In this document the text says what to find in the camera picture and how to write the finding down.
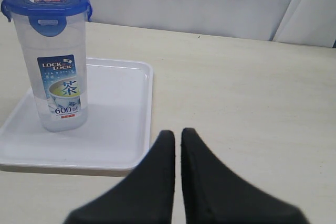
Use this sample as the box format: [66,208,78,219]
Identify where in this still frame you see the clear plastic tall container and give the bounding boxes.
[12,12,88,132]

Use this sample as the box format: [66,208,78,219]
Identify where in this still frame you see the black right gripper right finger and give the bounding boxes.
[181,128,309,223]

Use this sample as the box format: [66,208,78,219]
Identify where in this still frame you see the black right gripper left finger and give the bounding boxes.
[65,130,175,223]

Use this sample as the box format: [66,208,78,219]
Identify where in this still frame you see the blue plastic lid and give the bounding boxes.
[1,0,93,37]

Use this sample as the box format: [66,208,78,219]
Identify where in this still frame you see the white rectangular plastic tray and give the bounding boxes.
[1,58,154,172]

